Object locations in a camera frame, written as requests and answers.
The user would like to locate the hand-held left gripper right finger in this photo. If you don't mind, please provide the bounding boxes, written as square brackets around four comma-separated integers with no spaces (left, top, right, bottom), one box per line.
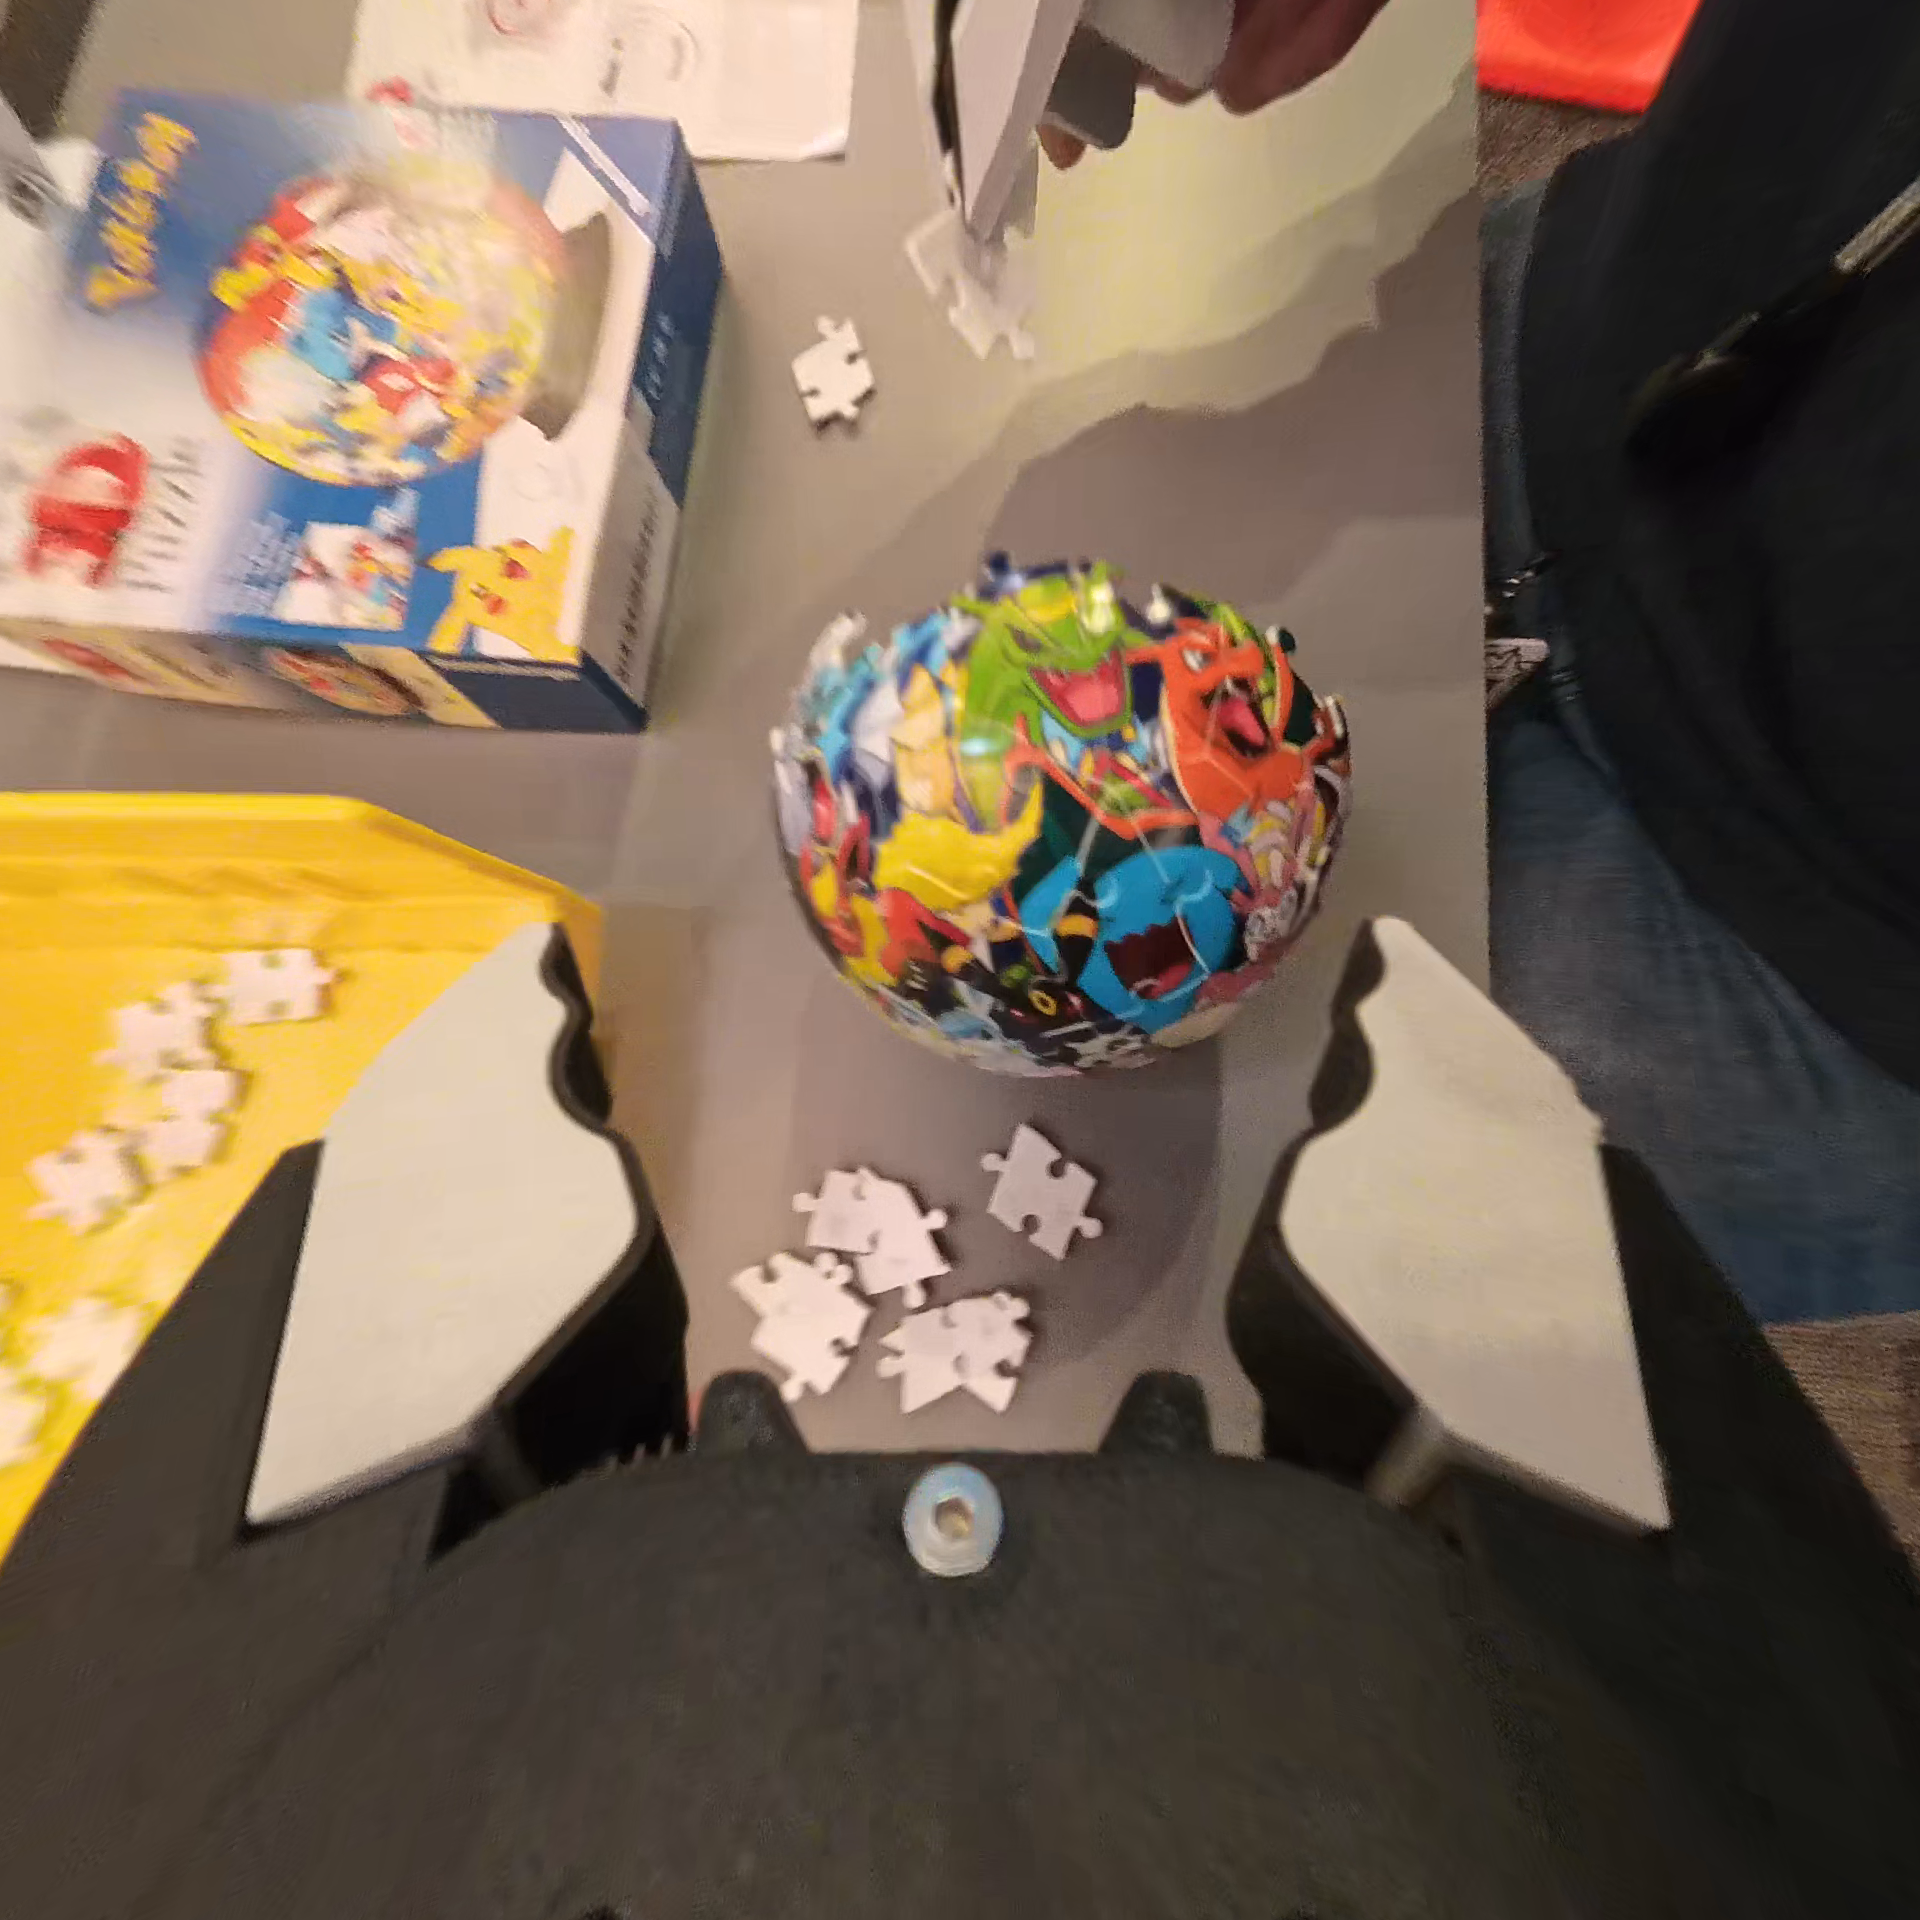
[1226,915,1671,1531]

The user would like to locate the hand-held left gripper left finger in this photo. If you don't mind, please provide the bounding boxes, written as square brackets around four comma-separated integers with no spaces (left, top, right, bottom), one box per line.
[243,921,693,1529]

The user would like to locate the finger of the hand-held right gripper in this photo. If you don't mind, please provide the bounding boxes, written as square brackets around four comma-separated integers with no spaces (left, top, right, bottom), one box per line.
[899,0,968,227]
[951,0,1085,249]

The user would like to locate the single white puzzle piece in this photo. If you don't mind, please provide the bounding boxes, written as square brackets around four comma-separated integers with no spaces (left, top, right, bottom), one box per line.
[903,201,1040,361]
[791,316,879,429]

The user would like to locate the colourful puzzle ball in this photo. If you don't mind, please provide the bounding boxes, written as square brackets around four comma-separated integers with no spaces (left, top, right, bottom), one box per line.
[768,556,1355,1076]

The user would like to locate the scattered white puzzle pieces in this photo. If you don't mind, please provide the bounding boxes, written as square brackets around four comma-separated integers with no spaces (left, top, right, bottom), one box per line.
[0,948,337,1473]

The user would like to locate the cluster of white puzzle pieces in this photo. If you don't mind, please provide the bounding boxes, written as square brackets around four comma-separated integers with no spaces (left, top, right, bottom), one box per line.
[729,1123,1105,1414]

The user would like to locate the blue puzzle box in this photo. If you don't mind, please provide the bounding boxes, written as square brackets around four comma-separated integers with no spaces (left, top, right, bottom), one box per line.
[0,87,723,737]

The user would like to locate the white paper sheet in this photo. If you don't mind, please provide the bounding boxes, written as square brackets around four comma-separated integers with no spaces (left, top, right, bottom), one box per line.
[346,0,859,163]

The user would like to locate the yellow plastic tray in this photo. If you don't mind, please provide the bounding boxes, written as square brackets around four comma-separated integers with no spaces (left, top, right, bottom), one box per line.
[0,791,605,1562]

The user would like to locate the orange red object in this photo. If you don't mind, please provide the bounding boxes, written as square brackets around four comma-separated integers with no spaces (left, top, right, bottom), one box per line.
[1473,0,1704,116]

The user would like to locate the white printed key tag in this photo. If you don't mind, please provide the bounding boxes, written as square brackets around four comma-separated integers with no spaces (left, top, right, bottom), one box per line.
[1477,556,1554,706]

